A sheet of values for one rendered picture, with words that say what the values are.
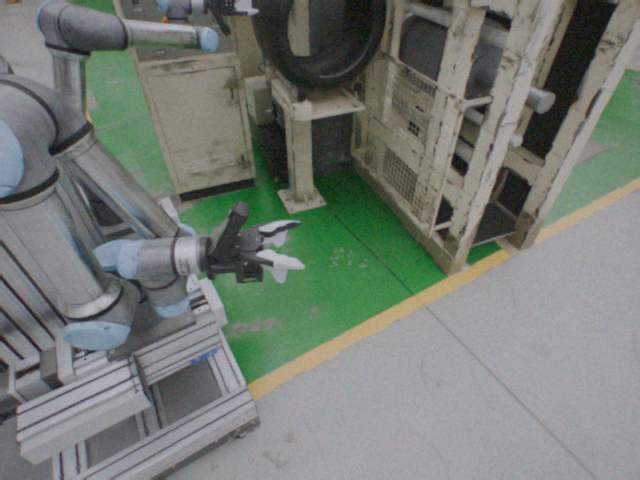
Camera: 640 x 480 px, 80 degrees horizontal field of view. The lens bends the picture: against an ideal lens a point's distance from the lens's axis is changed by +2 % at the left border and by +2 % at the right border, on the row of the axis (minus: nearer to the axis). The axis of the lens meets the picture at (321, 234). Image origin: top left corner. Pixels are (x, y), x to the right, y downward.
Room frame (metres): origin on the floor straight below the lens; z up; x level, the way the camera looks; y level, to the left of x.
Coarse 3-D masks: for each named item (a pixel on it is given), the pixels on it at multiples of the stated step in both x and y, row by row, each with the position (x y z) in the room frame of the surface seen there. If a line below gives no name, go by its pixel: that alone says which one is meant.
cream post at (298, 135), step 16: (304, 0) 2.06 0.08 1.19; (304, 16) 2.06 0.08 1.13; (288, 32) 2.03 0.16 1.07; (304, 32) 2.06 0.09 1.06; (304, 48) 2.06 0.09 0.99; (288, 128) 2.08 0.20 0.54; (304, 128) 2.06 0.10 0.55; (288, 144) 2.10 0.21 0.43; (304, 144) 2.05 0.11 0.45; (288, 160) 2.12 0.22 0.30; (304, 160) 2.05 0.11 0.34; (304, 176) 2.05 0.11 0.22; (304, 192) 2.05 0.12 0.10
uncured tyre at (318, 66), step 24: (264, 0) 1.67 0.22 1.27; (288, 0) 1.64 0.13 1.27; (360, 0) 2.03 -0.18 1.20; (384, 0) 1.82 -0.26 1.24; (264, 24) 1.65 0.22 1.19; (360, 24) 2.02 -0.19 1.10; (384, 24) 1.83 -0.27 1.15; (264, 48) 1.69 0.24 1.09; (288, 48) 1.63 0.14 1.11; (336, 48) 2.01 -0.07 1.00; (360, 48) 1.93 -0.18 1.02; (288, 72) 1.65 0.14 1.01; (312, 72) 1.93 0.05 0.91; (336, 72) 1.90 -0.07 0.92; (360, 72) 1.78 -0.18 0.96
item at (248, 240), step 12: (204, 240) 0.53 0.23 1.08; (240, 240) 0.54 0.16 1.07; (252, 240) 0.54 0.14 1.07; (204, 252) 0.51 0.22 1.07; (228, 252) 0.52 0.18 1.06; (204, 264) 0.49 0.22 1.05; (216, 264) 0.51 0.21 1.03; (228, 264) 0.52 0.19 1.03; (240, 264) 0.50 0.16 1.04; (240, 276) 0.49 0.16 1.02; (252, 276) 0.50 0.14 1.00
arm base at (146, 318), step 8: (144, 304) 0.59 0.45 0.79; (136, 312) 0.58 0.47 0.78; (144, 312) 0.58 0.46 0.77; (152, 312) 0.59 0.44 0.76; (136, 320) 0.57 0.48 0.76; (144, 320) 0.58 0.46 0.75; (152, 320) 0.58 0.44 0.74; (160, 320) 0.59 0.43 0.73; (136, 328) 0.56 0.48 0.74; (144, 328) 0.57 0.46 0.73; (152, 328) 0.57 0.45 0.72
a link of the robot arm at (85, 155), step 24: (48, 96) 0.60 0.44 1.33; (72, 120) 0.62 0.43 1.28; (72, 144) 0.60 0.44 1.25; (96, 144) 0.63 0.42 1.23; (72, 168) 0.60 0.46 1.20; (96, 168) 0.61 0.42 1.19; (120, 168) 0.64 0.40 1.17; (96, 192) 0.60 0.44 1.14; (120, 192) 0.61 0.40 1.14; (144, 192) 0.64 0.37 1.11; (120, 216) 0.61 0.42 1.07; (144, 216) 0.61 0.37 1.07; (168, 216) 0.65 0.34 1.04
